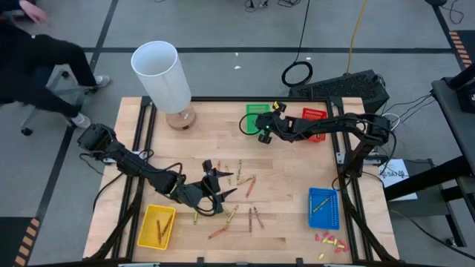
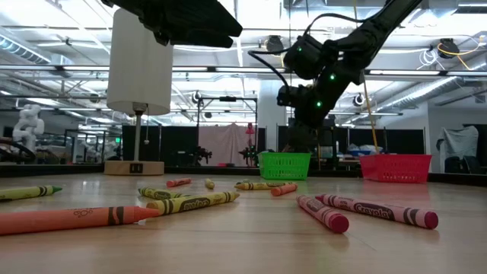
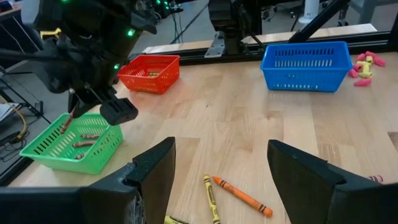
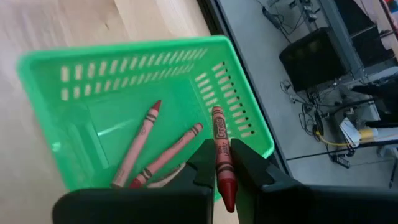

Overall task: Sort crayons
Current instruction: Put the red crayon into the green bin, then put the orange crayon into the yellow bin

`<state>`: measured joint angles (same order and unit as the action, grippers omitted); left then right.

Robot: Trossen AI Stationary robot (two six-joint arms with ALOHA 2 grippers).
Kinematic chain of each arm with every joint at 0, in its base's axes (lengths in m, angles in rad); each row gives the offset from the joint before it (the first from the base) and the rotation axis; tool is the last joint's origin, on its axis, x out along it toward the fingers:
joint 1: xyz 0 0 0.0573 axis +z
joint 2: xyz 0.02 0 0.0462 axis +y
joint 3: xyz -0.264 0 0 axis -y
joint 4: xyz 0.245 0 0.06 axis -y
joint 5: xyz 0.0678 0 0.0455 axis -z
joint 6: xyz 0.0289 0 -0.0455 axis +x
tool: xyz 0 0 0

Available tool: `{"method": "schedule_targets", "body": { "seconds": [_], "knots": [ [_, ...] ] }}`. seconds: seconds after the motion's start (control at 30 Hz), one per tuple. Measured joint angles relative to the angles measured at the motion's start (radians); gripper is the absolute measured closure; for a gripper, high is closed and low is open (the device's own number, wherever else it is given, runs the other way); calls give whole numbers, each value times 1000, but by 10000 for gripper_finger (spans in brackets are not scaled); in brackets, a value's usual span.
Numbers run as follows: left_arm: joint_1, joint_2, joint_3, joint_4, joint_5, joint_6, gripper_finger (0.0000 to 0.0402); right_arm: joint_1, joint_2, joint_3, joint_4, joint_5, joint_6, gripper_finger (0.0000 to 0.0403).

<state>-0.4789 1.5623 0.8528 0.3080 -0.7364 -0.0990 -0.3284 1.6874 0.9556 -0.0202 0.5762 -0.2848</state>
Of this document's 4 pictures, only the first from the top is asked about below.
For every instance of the white paper sheet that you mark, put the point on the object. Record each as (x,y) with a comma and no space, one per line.
(393,178)

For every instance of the yellow plastic basket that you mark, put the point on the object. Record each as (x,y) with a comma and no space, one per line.
(148,237)

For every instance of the black side table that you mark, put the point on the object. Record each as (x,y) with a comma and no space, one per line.
(451,122)

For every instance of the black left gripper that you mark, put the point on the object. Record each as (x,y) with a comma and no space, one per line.
(193,194)

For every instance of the person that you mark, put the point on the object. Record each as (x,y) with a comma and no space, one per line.
(37,63)

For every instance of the white shade wooden base lamp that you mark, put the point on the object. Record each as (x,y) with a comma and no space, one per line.
(163,81)

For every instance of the orange crayon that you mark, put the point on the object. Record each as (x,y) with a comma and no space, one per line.
(159,231)
(251,187)
(167,225)
(218,233)

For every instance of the red plastic basket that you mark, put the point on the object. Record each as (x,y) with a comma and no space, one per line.
(315,113)

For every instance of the green plastic basket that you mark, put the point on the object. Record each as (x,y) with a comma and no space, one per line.
(252,108)

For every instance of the blue plastic basket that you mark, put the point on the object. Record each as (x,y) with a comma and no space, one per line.
(332,219)

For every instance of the black perforated computer case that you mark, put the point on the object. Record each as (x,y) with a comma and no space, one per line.
(341,89)

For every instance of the grey base office chair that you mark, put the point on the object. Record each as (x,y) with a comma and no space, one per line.
(26,130)

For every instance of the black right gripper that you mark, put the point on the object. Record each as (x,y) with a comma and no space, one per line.
(276,124)

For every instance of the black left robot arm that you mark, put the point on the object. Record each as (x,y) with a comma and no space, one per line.
(141,170)

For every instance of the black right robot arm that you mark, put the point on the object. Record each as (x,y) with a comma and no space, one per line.
(334,126)

